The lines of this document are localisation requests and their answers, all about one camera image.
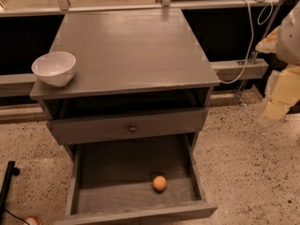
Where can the round metal drawer knob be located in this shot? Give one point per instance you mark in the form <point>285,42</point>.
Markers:
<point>132,128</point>

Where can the closed grey middle drawer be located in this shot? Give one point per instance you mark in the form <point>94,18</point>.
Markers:
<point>115,127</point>

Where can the white bowl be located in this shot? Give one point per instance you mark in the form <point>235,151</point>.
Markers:
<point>55,68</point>

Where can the black stand leg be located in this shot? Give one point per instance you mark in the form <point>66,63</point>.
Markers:
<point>11,171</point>

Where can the grey wooden drawer cabinet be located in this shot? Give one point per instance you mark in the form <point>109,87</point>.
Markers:
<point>132,61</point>

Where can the open grey bottom drawer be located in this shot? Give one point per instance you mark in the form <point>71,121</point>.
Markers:
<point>111,183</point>

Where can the orange fruit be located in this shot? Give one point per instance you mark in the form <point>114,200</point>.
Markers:
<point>159,183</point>

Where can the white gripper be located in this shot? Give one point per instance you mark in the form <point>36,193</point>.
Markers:
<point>290,42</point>

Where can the metal frame rail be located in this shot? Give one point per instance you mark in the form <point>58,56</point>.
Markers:
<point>140,3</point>

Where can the red and white object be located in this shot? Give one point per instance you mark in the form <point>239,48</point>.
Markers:
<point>32,221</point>

